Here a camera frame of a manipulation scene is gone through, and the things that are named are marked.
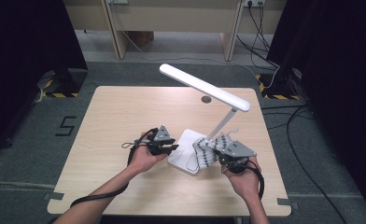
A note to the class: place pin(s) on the black curtain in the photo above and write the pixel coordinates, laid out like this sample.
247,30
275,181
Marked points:
336,62
22,46

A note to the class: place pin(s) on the white desk lamp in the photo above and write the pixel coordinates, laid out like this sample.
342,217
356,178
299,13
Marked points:
203,87

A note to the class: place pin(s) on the white wall socket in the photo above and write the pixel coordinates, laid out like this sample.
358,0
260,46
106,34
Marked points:
254,2

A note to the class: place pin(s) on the brown cardboard box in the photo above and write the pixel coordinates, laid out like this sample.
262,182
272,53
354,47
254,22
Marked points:
143,37

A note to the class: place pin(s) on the black stand base hazard tape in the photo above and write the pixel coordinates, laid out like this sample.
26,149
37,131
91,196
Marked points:
67,82
277,85

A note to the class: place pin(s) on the person's right hand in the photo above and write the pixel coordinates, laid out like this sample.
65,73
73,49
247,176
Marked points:
246,183

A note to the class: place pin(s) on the person's left hand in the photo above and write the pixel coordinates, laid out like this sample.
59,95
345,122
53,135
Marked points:
143,160

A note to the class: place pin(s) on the white black striped cloth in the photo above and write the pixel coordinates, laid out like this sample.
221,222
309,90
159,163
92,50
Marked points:
206,155

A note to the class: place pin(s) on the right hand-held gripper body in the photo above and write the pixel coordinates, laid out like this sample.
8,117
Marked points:
238,149

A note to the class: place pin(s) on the round grey table grommet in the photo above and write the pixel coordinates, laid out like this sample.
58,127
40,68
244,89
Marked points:
206,100

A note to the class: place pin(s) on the grey tape piece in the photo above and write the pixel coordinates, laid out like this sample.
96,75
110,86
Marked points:
285,201
55,196

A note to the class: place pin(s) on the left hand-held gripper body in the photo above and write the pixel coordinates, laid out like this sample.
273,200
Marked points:
161,135

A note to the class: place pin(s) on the beige wooden desk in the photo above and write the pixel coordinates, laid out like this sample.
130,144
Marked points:
171,15

